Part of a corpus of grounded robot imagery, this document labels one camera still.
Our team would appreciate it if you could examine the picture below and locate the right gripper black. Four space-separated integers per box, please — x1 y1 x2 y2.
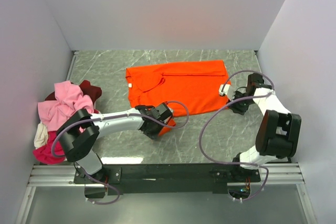
226 89 255 116

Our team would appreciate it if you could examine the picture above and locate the orange t-shirt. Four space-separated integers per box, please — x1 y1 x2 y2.
124 60 232 137

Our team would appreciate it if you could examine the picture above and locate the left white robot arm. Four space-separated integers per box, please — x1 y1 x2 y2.
55 103 173 183

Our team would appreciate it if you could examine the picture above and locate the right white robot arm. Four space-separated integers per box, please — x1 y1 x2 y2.
219 72 302 182

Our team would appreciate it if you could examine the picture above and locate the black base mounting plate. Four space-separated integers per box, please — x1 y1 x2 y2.
73 163 263 200

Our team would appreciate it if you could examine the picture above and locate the pink t-shirt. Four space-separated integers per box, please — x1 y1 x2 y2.
37 81 94 131

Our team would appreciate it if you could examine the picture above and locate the cream t-shirt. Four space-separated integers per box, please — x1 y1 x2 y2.
34 122 49 149

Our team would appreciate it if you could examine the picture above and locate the magenta t-shirt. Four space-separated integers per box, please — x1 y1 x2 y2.
33 131 65 165

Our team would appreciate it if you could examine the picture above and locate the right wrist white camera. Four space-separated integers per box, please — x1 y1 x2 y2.
218 84 235 101

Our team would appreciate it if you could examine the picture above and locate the aluminium extrusion rail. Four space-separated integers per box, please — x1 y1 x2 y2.
27 163 305 187

